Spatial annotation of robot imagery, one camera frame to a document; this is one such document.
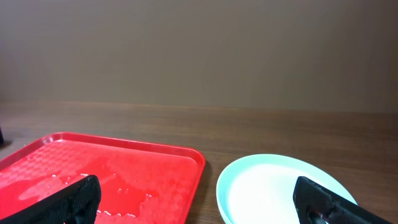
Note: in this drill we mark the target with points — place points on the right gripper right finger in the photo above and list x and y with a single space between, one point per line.
317 204

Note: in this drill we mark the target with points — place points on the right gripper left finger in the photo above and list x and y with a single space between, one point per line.
75 204

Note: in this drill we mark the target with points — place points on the white plate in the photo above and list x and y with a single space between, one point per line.
259 188

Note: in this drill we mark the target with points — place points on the red plastic tray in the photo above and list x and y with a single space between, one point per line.
140 182

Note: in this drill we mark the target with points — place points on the black rectangular tray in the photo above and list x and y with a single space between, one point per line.
1 137

